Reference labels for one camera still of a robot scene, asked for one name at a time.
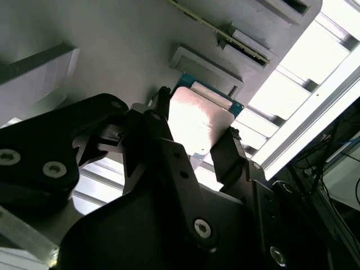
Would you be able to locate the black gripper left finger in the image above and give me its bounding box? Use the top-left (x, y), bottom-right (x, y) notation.
top-left (0, 87), bottom-right (220, 265)

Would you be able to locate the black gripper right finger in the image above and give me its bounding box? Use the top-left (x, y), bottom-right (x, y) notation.
top-left (210, 127), bottom-right (334, 270)

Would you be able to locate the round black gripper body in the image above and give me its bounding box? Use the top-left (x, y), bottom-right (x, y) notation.
top-left (49, 116), bottom-right (264, 270)

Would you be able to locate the silver CPU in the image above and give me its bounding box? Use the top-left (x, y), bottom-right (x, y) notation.
top-left (168, 72), bottom-right (245, 164)

